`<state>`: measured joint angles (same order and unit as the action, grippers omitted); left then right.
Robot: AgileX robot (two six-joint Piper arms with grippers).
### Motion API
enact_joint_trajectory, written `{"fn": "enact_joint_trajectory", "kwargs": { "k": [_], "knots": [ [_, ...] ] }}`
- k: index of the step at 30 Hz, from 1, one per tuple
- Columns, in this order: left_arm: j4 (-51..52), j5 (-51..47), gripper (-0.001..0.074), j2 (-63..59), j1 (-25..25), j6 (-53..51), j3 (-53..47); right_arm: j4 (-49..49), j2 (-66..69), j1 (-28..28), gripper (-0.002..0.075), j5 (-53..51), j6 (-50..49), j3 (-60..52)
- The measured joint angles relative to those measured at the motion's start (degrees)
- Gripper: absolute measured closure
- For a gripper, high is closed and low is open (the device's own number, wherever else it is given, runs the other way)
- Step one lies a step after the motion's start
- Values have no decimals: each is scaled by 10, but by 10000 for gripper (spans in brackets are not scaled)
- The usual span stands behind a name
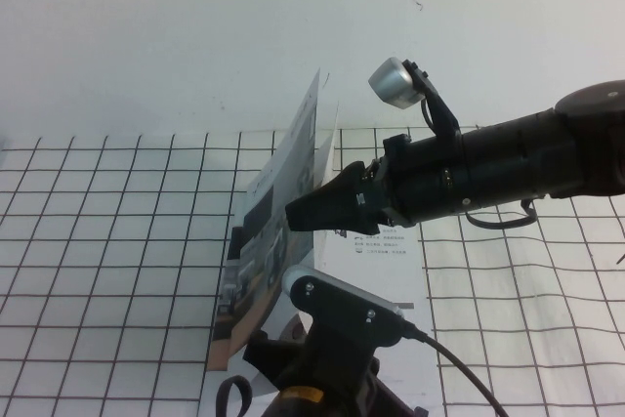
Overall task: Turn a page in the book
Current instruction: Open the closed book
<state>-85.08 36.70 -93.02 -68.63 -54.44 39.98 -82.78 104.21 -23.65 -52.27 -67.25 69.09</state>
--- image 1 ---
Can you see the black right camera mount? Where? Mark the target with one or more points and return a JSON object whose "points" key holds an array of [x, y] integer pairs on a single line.
{"points": [[442, 116]]}

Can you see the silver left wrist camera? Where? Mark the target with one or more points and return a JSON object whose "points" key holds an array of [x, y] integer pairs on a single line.
{"points": [[303, 270]]}

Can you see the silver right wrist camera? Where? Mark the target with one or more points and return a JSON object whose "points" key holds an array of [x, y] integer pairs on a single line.
{"points": [[390, 80]]}

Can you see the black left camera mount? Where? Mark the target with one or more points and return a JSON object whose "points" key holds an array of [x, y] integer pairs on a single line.
{"points": [[342, 309]]}

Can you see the AgileX robot brochure book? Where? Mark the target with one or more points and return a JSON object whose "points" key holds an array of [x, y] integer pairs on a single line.
{"points": [[390, 275], [207, 412]]}

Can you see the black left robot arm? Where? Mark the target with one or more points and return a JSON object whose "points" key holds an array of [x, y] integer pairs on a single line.
{"points": [[332, 402]]}

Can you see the white black-grid tablecloth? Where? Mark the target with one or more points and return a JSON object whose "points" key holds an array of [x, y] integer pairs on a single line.
{"points": [[97, 241]]}

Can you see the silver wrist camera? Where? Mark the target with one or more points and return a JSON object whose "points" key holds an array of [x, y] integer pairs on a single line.
{"points": [[390, 80], [303, 270]]}

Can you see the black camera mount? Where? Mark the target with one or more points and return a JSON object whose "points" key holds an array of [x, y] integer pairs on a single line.
{"points": [[442, 116], [342, 309]]}

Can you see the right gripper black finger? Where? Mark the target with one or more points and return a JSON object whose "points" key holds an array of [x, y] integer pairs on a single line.
{"points": [[322, 209]]}

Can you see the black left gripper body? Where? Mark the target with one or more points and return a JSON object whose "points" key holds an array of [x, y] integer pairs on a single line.
{"points": [[273, 353]]}

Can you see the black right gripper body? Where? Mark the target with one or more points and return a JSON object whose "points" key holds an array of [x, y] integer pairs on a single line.
{"points": [[395, 182]]}

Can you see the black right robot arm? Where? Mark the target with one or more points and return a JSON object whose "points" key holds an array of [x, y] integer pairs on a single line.
{"points": [[527, 163]]}

